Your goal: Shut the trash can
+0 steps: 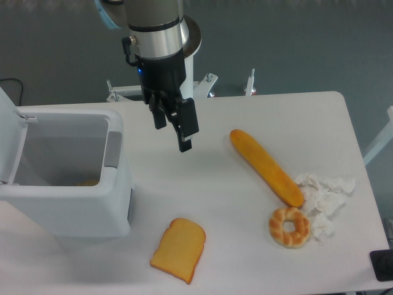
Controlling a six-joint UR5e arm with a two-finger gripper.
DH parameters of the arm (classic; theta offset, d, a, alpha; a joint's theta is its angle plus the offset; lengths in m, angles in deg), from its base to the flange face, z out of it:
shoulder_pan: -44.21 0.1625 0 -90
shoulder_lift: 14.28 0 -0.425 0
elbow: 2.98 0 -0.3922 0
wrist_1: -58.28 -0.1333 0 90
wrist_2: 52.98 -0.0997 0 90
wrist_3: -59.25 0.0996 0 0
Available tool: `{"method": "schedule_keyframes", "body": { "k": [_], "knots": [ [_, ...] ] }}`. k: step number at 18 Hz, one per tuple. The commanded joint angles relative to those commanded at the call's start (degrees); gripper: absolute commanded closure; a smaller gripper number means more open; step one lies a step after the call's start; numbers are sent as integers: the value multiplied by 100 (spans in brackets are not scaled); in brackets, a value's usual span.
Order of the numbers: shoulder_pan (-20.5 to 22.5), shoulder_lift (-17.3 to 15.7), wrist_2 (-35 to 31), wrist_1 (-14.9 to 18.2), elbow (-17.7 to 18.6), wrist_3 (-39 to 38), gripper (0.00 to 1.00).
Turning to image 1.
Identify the long orange baguette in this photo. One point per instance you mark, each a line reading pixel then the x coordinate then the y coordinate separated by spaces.
pixel 266 166

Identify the white stand foot with bolt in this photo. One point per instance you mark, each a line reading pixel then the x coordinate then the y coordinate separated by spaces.
pixel 250 89

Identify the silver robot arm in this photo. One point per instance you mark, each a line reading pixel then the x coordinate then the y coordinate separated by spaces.
pixel 154 46

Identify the toast bread slice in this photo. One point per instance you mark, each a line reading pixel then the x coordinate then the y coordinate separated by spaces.
pixel 180 249

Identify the small crumpled white tissue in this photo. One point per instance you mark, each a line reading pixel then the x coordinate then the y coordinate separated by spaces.
pixel 322 228

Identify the white frame at right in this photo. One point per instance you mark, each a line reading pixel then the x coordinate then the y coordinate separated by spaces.
pixel 380 140

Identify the braided ring bread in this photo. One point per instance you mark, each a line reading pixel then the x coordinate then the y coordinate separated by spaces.
pixel 289 227

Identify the white trash can body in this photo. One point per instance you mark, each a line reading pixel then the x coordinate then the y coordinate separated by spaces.
pixel 81 182

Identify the white trash can lid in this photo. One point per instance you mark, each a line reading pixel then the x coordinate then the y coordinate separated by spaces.
pixel 14 130

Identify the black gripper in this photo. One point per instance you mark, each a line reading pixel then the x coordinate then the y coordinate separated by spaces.
pixel 164 76

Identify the black device at edge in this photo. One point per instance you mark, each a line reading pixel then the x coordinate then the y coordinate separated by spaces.
pixel 382 263

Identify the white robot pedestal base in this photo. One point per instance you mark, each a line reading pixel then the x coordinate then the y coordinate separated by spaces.
pixel 191 39

